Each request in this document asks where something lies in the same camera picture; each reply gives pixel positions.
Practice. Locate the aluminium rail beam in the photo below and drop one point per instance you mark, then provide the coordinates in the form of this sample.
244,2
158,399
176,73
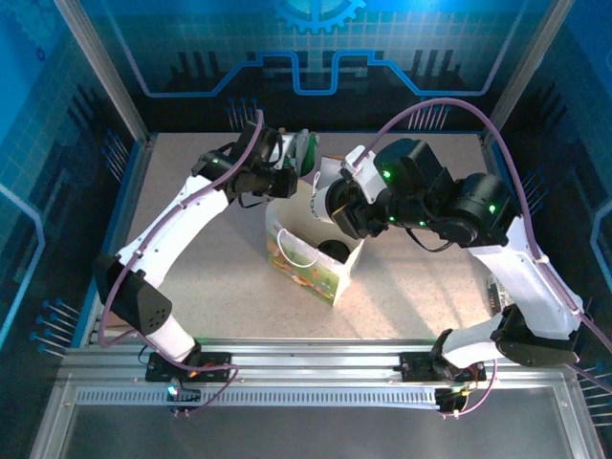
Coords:
311,363

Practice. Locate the white printed paper bag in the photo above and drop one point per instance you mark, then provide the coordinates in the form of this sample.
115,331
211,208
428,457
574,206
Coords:
306,277

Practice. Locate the white paper napkin stack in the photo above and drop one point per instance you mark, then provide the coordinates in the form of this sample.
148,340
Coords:
330,169

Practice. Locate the white paper coffee cup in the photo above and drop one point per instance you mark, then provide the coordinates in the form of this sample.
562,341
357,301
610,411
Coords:
318,208

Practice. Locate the striped snack packet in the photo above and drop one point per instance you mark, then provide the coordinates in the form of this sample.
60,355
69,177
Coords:
496,296

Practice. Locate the aluminium frame post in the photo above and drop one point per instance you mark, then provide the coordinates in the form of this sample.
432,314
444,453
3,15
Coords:
526,72
108,72

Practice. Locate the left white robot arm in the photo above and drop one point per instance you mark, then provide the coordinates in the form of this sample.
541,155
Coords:
167,229

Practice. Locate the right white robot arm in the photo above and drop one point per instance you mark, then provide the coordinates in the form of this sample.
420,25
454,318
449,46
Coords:
521,282

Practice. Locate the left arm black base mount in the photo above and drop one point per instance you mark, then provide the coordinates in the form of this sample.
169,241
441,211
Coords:
215,365

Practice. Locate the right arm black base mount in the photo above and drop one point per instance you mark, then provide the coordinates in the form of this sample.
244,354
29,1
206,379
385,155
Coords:
416,367

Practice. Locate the small controller board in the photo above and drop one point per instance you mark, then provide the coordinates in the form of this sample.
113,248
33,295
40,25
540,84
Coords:
181,397
454,401

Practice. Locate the green wrapped straw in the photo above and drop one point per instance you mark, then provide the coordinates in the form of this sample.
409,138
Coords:
312,153

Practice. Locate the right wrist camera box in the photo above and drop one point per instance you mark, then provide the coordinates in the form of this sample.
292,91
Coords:
358,167

